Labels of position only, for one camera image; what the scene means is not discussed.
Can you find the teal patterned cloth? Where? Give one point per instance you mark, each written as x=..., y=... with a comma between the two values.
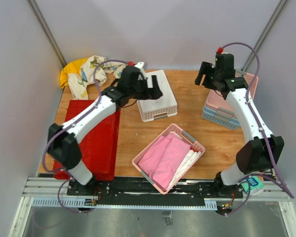
x=254, y=184

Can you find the white perforated basket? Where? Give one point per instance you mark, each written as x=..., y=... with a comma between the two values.
x=165, y=106

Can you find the pink folded cloth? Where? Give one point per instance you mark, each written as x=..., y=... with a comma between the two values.
x=163, y=158

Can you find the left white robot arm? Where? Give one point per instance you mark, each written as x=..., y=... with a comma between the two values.
x=64, y=140

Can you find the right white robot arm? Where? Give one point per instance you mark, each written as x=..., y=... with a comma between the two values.
x=262, y=148

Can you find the grey slotted cable duct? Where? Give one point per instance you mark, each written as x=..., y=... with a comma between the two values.
x=69, y=202

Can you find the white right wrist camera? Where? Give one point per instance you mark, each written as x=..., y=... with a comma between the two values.
x=220, y=50

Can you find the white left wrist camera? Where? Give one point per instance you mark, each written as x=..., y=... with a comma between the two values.
x=141, y=67

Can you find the large red plastic container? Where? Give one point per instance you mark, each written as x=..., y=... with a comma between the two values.
x=99, y=146

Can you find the light blue perforated basket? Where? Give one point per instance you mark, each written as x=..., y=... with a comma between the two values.
x=219, y=114

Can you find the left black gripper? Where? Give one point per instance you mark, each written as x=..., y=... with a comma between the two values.
x=153, y=93

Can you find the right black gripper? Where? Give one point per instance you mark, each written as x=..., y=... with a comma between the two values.
x=206, y=68

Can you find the white folded cloth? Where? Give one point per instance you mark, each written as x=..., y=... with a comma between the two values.
x=180, y=156

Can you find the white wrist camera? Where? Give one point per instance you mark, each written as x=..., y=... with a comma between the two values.
x=141, y=67
x=220, y=50

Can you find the pink basket with cloths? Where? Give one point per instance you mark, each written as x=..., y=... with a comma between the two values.
x=175, y=128

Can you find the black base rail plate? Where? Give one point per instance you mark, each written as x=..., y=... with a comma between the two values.
x=136, y=190

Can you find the yellow cloth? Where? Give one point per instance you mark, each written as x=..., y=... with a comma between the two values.
x=72, y=68

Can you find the patterned cream cloth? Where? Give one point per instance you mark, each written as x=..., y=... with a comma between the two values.
x=94, y=70

